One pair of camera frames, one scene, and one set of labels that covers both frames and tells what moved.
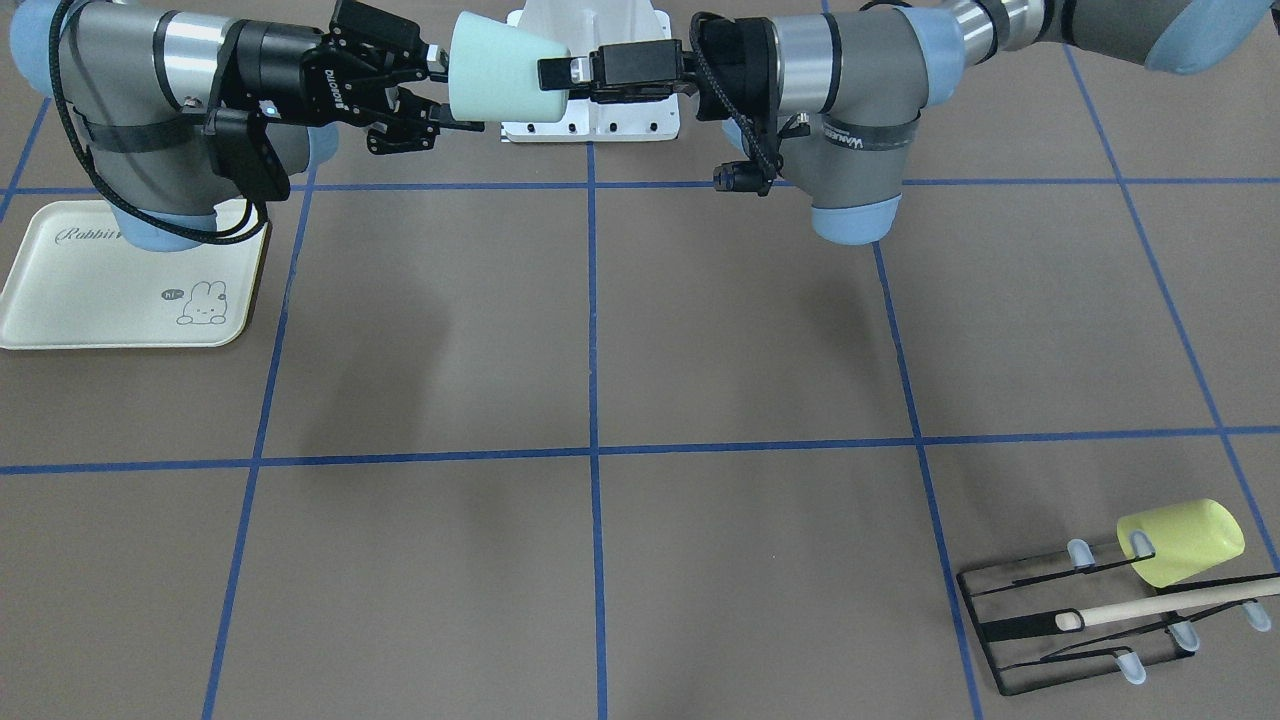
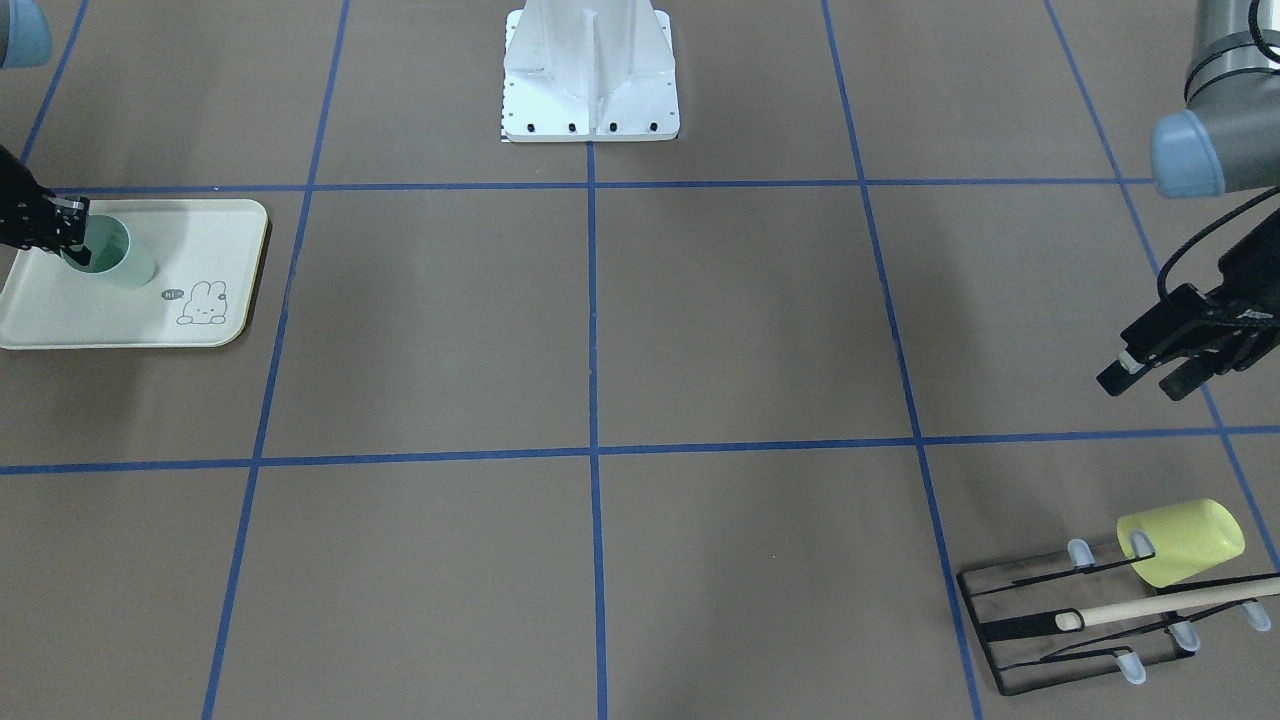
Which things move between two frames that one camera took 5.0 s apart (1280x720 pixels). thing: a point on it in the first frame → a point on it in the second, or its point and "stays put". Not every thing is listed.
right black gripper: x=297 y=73 → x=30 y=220
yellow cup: x=1187 y=539 stays put
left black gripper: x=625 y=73 → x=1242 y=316
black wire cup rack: x=1070 y=613 stays put
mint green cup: x=493 y=72 → x=115 y=260
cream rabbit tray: x=80 y=284 stays put
